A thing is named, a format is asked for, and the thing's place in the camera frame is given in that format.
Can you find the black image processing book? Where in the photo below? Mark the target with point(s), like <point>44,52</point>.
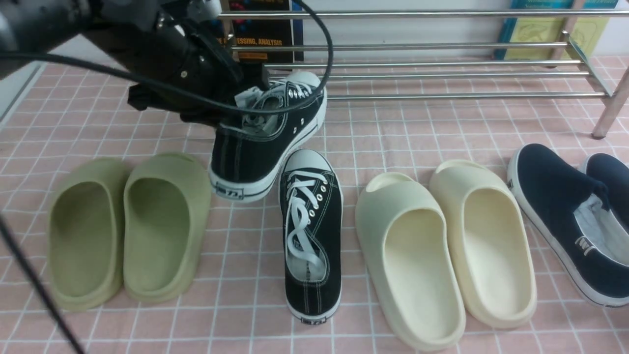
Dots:
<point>267,33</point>

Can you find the left navy slip-on shoe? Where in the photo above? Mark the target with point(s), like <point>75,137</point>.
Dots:
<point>573,213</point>

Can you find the blue yellow book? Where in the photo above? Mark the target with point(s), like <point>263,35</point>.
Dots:
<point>586,33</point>

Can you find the black canvas sneaker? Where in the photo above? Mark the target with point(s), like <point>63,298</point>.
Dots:
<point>248,152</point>
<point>311,204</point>

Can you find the navy slip-on shoe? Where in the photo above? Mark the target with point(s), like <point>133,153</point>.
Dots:
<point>615,175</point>
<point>573,213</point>

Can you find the left green foam slipper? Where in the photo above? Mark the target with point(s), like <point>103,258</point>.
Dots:
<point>86,234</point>

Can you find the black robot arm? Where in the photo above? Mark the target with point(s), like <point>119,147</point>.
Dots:
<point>39,26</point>

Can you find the green foam slipper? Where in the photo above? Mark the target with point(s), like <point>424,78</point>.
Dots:
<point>86,234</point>
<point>166,205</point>

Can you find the right navy slip-on shoe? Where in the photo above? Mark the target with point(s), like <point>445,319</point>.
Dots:
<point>615,175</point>

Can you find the right cream foam slipper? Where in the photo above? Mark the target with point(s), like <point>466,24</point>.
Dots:
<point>487,242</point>

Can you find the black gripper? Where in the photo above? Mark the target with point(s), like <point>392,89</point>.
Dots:
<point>176,50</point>

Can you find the left cream foam slipper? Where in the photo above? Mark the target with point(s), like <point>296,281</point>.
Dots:
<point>403,236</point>

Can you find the cream foam slipper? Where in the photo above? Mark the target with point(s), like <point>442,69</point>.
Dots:
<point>403,236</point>
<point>487,242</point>

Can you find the right green foam slipper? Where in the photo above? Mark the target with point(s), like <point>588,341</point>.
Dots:
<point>166,205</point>

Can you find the metal shoe rack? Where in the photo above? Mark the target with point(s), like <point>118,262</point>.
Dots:
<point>568,61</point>

